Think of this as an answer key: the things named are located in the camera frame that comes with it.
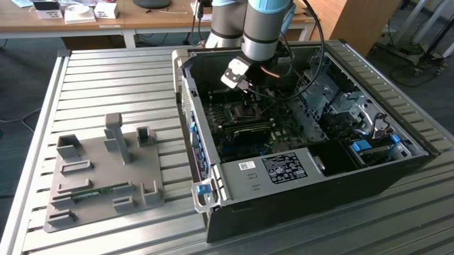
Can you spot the blue card retention clip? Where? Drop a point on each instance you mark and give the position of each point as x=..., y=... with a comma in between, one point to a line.
x=192, y=127

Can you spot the white round-topped box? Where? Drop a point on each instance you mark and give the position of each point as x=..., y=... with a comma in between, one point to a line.
x=79, y=16

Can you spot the green motherboard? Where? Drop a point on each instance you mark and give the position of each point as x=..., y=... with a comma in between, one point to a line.
x=283, y=127

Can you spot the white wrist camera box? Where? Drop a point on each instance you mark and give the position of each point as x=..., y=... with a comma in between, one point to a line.
x=234, y=73

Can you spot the blue disk carrier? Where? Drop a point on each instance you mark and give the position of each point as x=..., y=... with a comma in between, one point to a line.
x=361, y=146

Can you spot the black graphics card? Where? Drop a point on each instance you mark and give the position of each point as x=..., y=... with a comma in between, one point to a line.
x=251, y=136

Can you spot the white printed box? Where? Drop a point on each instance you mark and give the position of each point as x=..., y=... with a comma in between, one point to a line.
x=49, y=14
x=106, y=11

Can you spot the grey parts rack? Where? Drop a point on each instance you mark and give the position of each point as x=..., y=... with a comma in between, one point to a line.
x=103, y=170

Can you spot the CPU socket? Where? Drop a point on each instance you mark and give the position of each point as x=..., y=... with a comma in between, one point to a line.
x=250, y=119

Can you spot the metal drive cage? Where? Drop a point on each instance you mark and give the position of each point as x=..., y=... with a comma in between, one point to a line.
x=311, y=101

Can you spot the black equipment base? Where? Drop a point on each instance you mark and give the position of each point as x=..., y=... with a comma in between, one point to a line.
x=401, y=50

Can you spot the pale blue packet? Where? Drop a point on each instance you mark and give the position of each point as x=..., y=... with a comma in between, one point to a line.
x=23, y=3

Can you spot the small cardboard box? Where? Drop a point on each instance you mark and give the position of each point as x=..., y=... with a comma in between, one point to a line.
x=206, y=16

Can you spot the black PC case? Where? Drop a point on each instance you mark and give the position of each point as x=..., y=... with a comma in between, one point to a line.
x=319, y=207

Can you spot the green RAM stick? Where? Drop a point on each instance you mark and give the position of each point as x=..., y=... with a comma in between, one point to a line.
x=94, y=191

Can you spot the black display stand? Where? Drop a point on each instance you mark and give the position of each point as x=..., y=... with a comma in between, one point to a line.
x=45, y=5

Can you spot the grey power supply unit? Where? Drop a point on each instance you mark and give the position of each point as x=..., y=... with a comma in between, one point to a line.
x=255, y=180

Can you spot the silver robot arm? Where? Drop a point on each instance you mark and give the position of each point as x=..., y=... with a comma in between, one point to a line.
x=262, y=29

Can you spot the blue plastic latch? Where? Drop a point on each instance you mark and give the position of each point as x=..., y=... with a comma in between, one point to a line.
x=395, y=140

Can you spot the wooden cabinet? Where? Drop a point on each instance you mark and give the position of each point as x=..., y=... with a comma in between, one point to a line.
x=365, y=24

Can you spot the grey round object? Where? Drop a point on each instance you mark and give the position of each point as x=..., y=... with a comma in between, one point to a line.
x=152, y=3

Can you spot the wooden desk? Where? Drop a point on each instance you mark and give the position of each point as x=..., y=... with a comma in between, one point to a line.
x=21, y=22
x=159, y=20

